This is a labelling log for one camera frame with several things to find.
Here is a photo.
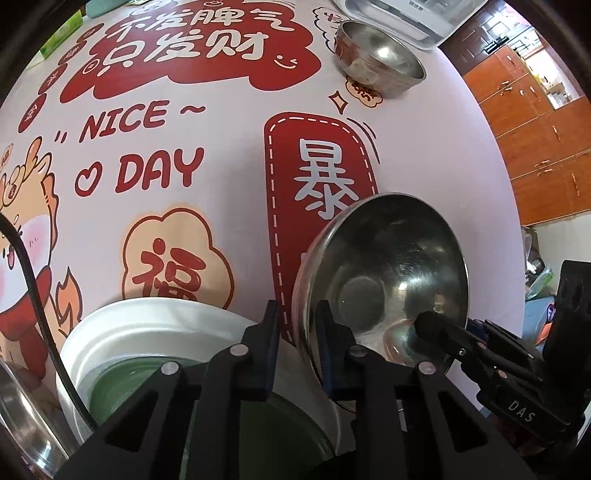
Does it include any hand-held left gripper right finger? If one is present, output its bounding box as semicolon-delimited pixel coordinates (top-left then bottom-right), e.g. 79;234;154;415
316;300;522;480

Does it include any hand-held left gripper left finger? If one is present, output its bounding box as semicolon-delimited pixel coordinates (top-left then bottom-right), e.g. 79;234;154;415
55;301;281;480

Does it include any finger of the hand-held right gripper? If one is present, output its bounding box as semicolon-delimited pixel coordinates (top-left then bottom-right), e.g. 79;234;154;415
414;311;578;441
468;318;548;388

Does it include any deep steel bowl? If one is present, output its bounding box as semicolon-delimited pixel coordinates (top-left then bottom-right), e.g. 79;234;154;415
292;193;471;411

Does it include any large white plate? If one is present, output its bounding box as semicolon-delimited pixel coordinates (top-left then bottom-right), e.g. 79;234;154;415
56;298;342;462

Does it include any green plate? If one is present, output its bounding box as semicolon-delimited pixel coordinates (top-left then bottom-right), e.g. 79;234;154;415
88;357;335;472

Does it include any wide steel bowl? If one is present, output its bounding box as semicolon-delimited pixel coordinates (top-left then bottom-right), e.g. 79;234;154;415
0;357;70;467

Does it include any small steel bowl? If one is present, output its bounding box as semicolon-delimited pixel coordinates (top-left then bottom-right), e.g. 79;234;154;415
333;19;426;99

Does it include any white bottle sterilizer cabinet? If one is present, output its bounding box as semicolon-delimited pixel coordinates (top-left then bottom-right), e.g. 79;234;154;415
332;0;476;51

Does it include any green tissue pack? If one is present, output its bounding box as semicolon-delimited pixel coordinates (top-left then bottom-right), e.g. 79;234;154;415
39;18;86;61

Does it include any mint canister with black lid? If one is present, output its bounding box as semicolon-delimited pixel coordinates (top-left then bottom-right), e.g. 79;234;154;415
87;0;122;18

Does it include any wooden wall cabinet unit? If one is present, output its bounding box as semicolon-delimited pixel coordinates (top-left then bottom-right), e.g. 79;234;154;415
438;0;591;227

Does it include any black cable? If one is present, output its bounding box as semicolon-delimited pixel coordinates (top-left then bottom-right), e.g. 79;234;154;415
0;215;95;432

